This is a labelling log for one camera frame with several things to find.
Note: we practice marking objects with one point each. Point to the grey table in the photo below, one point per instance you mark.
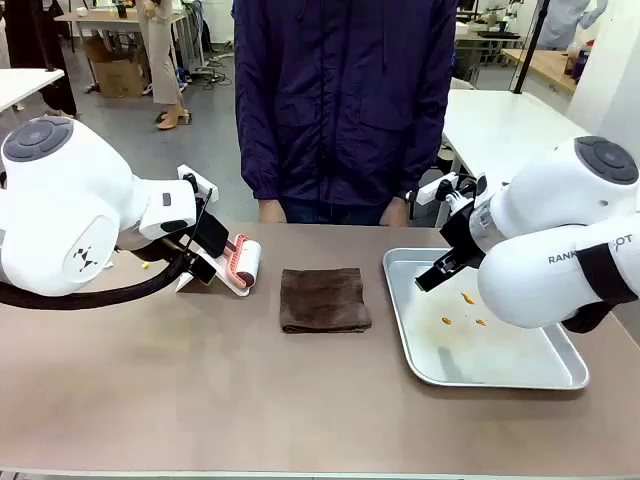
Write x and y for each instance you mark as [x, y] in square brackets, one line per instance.
[470, 45]

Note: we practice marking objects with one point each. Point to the person in black clothes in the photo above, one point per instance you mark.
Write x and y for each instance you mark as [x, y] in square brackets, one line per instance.
[40, 40]

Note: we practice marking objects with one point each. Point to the brown sauce bottle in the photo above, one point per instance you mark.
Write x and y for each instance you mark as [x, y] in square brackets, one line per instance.
[572, 62]

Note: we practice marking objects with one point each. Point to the brown cardboard box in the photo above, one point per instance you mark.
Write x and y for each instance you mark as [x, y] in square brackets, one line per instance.
[120, 77]

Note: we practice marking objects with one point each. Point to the wooden table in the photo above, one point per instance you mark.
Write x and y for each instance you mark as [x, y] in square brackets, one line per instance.
[550, 65]
[100, 20]

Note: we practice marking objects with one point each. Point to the person's left hand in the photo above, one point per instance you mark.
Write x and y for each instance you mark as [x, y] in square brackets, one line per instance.
[395, 212]

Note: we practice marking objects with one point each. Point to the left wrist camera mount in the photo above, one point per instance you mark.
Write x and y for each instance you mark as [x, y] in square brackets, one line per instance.
[202, 190]

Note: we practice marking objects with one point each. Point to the person's left forearm purple sleeve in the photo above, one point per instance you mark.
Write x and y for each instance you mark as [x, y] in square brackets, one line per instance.
[425, 150]

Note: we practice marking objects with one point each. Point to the brown microfibre cloth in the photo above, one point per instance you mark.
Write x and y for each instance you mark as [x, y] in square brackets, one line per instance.
[325, 300]

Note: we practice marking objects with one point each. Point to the silver metal tray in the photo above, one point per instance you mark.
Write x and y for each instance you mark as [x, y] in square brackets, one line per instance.
[475, 360]

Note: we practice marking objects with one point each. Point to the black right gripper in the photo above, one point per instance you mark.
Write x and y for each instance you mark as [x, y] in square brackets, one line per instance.
[462, 232]

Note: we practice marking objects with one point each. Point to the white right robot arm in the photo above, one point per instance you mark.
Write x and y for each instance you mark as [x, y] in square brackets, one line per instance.
[540, 200]

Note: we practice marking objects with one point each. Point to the person's right hand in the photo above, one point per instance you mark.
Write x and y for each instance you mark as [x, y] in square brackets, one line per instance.
[272, 212]

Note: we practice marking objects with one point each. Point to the person's right forearm purple sleeve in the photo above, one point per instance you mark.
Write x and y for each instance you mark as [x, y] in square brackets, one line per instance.
[255, 160]

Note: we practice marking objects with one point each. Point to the black tray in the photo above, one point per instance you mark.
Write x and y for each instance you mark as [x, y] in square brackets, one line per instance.
[497, 34]

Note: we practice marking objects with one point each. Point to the person's blue jeans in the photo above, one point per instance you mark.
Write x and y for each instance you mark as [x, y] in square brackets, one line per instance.
[335, 215]

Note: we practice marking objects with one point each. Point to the person's purple jacket torso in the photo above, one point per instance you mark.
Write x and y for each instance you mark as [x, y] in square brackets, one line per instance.
[345, 100]

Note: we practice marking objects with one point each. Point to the small potted plant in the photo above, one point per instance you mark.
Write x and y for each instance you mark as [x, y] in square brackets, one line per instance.
[120, 9]

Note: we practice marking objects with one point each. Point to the person in beige clothes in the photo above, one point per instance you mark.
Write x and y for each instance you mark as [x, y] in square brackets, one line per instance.
[165, 75]

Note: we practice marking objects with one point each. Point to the black wrist watch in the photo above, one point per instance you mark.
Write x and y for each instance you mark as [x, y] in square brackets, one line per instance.
[411, 196]

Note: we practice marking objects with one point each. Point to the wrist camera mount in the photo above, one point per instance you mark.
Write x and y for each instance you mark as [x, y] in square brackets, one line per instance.
[202, 190]
[430, 192]

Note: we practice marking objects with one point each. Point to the white desk legs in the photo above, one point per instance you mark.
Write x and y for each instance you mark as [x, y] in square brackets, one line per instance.
[200, 30]

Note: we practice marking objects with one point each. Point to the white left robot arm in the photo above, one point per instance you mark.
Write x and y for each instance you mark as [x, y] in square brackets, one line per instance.
[60, 200]

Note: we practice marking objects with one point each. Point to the dark bottle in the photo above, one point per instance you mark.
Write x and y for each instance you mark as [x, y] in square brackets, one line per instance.
[584, 62]

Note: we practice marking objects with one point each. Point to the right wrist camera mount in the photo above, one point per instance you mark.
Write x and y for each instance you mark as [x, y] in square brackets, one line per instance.
[430, 192]

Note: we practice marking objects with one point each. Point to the black slanted pole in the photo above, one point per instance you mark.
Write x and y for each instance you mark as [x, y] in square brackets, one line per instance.
[531, 50]

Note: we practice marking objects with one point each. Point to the person in light blue shirt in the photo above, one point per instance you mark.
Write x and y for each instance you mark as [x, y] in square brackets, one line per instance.
[565, 25]

